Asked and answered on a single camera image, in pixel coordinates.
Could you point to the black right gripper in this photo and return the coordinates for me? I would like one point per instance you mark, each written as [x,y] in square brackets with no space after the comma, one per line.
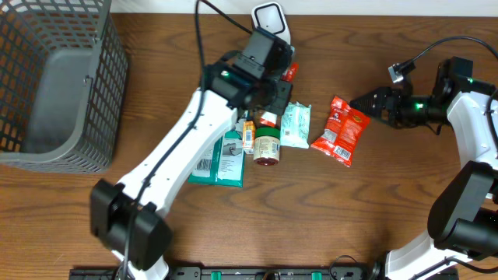
[394,93]

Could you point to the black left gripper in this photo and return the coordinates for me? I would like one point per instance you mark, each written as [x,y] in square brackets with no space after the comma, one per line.
[285,96]

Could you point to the narrow red stick packet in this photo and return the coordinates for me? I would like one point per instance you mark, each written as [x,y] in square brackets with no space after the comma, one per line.
[268,118]

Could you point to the light teal wipes pack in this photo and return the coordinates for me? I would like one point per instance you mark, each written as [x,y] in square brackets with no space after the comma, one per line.
[295,126]

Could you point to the red snack packet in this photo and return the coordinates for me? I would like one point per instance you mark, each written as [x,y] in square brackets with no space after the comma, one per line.
[342,131]

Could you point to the small orange white carton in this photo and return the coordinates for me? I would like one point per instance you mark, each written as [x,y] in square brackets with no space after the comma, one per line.
[248,137]

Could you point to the green lid jar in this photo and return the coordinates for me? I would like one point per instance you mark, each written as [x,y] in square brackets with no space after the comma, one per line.
[267,146]

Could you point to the green white packet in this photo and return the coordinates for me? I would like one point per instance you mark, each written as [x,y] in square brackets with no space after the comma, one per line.
[222,164]

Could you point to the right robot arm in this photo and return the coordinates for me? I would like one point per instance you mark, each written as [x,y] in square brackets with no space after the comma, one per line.
[459,229]

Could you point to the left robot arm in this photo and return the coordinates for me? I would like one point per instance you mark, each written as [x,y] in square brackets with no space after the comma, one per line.
[128,217]

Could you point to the white barcode scanner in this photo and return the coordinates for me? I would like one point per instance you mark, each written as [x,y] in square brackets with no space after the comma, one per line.
[270,16]

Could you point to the grey plastic mesh basket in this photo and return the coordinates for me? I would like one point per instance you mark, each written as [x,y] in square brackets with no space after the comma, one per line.
[63,77]

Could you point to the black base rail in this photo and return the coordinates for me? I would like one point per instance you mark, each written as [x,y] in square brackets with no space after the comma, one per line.
[196,273]

